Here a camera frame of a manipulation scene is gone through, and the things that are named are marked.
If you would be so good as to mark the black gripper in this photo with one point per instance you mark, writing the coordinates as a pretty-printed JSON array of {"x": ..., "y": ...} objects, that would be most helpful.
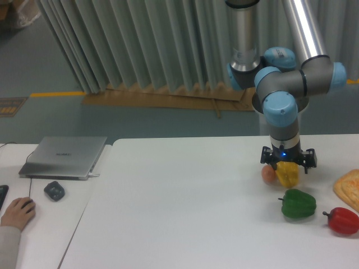
[{"x": 306, "y": 159}]

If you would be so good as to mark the yellow bell pepper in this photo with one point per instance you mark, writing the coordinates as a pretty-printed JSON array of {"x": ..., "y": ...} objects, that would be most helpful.
[{"x": 287, "y": 173}]

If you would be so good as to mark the black computer mouse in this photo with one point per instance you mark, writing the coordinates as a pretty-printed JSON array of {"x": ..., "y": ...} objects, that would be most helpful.
[{"x": 28, "y": 206}]

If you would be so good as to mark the grey sleeved forearm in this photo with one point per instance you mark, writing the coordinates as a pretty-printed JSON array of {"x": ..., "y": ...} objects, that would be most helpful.
[{"x": 10, "y": 240}]

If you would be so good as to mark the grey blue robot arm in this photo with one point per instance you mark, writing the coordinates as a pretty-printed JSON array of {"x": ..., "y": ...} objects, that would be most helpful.
[{"x": 283, "y": 92}]

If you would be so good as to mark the green bell pepper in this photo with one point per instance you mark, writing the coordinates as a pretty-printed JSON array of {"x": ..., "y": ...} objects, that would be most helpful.
[{"x": 297, "y": 204}]

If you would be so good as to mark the red bell pepper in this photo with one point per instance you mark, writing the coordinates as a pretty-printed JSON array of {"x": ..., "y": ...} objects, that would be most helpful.
[{"x": 342, "y": 220}]

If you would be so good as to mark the person's right hand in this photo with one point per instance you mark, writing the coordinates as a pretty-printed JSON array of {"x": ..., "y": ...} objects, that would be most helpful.
[{"x": 15, "y": 217}]

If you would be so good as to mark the brown egg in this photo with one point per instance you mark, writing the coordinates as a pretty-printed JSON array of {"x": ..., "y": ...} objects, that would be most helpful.
[{"x": 268, "y": 174}]

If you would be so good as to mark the flat bread loaf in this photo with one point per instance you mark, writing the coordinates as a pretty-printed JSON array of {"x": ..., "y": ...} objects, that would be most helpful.
[{"x": 346, "y": 188}]

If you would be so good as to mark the brown cardboard sheet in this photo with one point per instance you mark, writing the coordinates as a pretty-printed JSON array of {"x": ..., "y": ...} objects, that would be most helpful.
[{"x": 222, "y": 98}]

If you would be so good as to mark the pale green curtain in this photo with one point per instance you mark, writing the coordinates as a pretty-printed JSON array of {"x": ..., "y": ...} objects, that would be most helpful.
[{"x": 177, "y": 43}]

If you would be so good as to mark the silver laptop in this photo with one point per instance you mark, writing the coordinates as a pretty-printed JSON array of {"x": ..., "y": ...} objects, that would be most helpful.
[{"x": 64, "y": 157}]

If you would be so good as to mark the dark grey small gadget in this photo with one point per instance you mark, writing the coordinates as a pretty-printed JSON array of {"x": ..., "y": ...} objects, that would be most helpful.
[{"x": 54, "y": 191}]

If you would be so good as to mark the black keyboard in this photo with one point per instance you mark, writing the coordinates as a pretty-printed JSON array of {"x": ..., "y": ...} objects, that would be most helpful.
[{"x": 3, "y": 193}]

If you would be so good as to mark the plastic wrapped box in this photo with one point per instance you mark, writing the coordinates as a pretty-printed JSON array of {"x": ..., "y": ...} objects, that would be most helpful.
[{"x": 18, "y": 14}]

